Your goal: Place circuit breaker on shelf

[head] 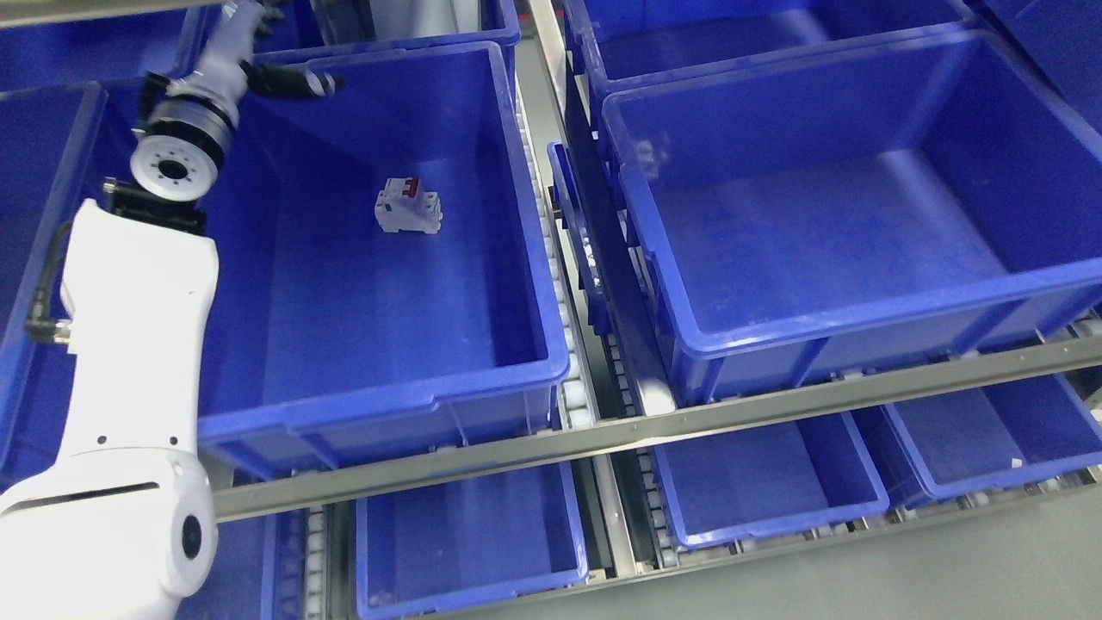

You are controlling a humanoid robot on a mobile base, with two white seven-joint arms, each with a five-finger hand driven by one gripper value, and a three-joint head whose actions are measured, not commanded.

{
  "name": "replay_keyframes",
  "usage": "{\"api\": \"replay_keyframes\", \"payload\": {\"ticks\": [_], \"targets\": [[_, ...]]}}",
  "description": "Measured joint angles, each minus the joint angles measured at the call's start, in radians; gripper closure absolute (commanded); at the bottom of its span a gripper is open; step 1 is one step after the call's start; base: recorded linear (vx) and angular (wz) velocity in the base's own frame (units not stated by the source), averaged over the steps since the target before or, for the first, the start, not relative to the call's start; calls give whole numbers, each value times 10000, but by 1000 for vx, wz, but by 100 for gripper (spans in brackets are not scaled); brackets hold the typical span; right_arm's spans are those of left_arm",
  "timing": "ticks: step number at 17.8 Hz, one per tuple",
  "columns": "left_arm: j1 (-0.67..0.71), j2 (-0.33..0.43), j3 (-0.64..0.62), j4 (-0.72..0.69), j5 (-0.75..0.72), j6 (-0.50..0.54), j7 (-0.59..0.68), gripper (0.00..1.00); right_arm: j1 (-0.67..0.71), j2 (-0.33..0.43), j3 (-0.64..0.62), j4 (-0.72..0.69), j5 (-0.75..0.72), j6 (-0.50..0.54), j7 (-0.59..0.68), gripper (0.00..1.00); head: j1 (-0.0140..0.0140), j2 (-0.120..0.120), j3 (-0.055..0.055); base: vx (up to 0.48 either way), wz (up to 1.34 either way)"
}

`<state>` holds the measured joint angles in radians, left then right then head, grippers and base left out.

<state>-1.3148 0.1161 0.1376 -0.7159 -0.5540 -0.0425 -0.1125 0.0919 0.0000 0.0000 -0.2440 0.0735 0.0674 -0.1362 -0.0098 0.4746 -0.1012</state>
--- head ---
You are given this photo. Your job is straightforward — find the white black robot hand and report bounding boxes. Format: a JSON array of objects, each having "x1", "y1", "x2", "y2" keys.
[{"x1": 196, "y1": 0, "x2": 345, "y2": 109}]

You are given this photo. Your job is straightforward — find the white circuit breaker red switches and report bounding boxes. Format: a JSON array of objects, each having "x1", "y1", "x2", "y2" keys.
[{"x1": 374, "y1": 177, "x2": 443, "y2": 235}]

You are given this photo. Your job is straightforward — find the blue bin upper back centre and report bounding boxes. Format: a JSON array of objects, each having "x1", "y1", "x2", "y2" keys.
[{"x1": 255, "y1": 1, "x2": 521, "y2": 59}]

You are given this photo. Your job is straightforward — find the blue bin far left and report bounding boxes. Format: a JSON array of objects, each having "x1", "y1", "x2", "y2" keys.
[{"x1": 1, "y1": 81, "x2": 107, "y2": 489}]

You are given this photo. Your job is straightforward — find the large blue bin centre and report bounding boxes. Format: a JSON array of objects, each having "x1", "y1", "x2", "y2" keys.
[{"x1": 198, "y1": 40, "x2": 568, "y2": 480}]

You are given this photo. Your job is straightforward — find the large blue bin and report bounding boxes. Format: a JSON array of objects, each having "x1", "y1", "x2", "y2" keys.
[
  {"x1": 603, "y1": 31, "x2": 1101, "y2": 406},
  {"x1": 198, "y1": 40, "x2": 568, "y2": 480}
]

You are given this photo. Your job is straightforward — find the blue bin upper right back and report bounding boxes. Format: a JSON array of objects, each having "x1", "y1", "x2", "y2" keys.
[{"x1": 564, "y1": 1, "x2": 977, "y2": 107}]

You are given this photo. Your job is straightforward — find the blue bin lower centre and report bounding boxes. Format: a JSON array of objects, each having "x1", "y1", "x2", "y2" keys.
[{"x1": 354, "y1": 463, "x2": 590, "y2": 619}]

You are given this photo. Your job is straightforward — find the large blue bin right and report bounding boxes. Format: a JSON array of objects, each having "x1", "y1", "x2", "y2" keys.
[{"x1": 603, "y1": 31, "x2": 1101, "y2": 406}]

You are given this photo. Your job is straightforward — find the blue bin lower far right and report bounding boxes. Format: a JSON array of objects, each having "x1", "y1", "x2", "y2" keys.
[{"x1": 853, "y1": 376, "x2": 1101, "y2": 510}]

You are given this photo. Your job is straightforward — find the metal shelf rack frame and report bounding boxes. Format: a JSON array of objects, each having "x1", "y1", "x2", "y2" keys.
[{"x1": 198, "y1": 0, "x2": 1102, "y2": 620}]

